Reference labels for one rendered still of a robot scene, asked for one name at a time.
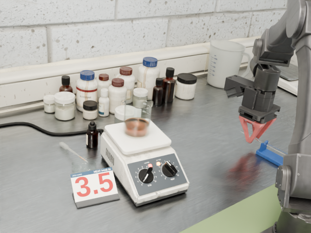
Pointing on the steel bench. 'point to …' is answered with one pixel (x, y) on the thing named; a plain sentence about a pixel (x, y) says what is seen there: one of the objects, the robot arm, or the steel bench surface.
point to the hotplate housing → (124, 173)
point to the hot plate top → (121, 143)
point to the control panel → (160, 182)
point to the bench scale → (289, 78)
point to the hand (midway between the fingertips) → (252, 137)
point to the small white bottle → (103, 103)
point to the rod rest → (269, 155)
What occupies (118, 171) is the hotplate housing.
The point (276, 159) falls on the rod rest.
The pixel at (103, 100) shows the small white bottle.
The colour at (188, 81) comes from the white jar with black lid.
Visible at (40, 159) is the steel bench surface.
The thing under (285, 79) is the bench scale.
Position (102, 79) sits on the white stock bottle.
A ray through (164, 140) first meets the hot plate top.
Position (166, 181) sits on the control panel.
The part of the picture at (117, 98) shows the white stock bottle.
